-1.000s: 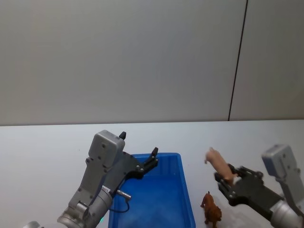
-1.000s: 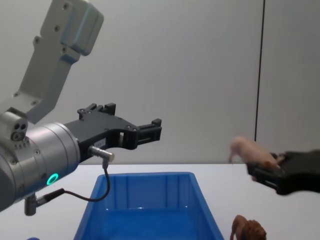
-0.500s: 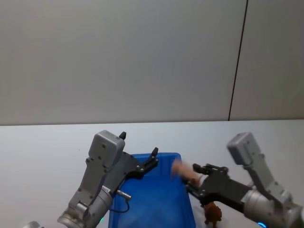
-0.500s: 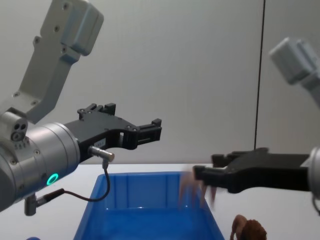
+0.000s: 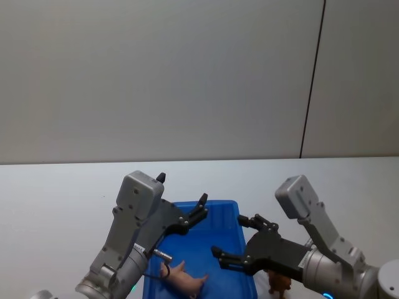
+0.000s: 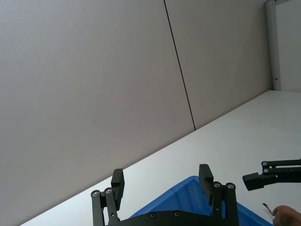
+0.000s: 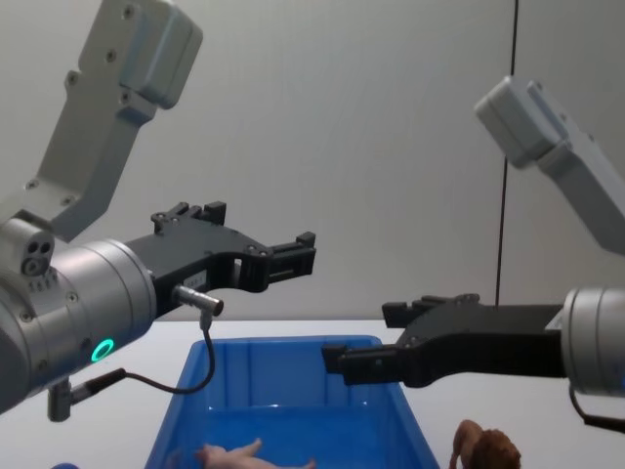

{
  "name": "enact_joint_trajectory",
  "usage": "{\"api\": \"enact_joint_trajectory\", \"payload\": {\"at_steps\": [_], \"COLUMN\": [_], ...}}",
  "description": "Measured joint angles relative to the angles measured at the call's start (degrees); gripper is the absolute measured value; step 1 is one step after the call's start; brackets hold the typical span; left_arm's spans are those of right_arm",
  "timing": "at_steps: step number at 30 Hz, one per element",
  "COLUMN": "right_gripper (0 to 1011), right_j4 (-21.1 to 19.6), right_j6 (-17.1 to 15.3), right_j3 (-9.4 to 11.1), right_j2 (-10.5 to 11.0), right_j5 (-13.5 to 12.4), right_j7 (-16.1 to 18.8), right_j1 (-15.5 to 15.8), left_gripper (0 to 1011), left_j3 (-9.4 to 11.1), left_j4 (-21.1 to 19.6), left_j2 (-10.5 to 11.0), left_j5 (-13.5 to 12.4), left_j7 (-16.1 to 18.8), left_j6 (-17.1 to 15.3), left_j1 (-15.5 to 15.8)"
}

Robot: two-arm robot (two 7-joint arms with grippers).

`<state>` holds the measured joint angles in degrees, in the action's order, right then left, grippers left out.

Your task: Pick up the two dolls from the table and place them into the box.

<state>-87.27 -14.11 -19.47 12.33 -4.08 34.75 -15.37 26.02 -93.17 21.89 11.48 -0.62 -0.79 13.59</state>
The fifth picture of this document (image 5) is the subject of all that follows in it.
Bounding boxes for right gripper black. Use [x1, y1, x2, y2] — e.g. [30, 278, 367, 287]
[211, 213, 315, 280]

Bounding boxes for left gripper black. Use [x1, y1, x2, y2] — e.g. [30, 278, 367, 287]
[137, 172, 209, 252]

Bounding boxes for blue plastic tray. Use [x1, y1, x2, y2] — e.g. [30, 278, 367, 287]
[142, 199, 260, 299]

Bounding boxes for brown toy animal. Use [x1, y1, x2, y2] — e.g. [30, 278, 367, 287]
[267, 269, 293, 298]

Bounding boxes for pink toy pig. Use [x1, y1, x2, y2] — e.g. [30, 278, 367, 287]
[159, 260, 209, 296]

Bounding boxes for thin dark cable silver plug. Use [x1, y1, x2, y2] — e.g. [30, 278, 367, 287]
[143, 249, 171, 280]

